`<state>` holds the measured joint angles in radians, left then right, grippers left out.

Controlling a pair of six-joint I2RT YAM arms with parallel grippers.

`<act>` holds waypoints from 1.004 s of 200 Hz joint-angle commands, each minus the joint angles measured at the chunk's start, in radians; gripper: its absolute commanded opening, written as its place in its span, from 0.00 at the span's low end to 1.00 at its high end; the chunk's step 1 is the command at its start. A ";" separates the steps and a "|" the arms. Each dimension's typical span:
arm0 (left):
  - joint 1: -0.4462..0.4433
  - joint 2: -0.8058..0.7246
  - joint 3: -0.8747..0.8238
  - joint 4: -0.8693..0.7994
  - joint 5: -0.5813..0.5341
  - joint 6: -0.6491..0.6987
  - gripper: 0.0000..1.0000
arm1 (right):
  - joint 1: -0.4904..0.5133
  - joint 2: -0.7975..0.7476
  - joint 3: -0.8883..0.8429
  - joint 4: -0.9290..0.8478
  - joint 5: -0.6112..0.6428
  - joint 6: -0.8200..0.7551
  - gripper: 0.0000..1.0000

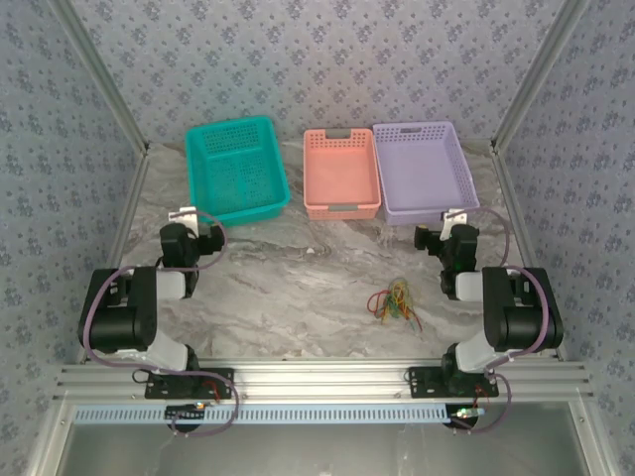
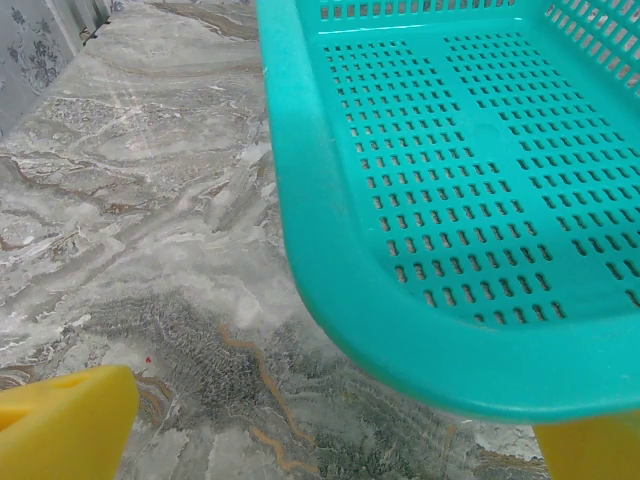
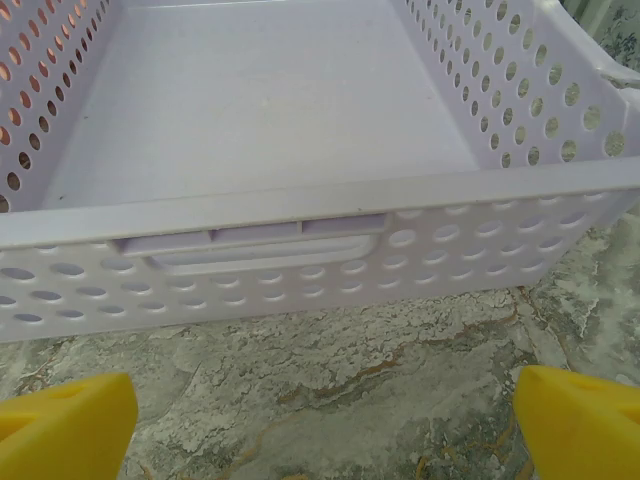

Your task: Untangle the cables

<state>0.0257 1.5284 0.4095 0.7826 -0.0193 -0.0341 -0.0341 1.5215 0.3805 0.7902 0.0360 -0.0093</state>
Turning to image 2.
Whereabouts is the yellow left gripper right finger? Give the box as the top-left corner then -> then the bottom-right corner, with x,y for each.
533,408 -> 640,480

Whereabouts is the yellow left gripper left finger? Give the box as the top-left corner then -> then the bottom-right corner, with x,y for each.
0,364 -> 140,480

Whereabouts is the teal perforated plastic basket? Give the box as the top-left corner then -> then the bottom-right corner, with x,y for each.
254,0 -> 640,426

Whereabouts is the aluminium corner post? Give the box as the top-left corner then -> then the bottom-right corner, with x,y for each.
47,0 -> 112,46

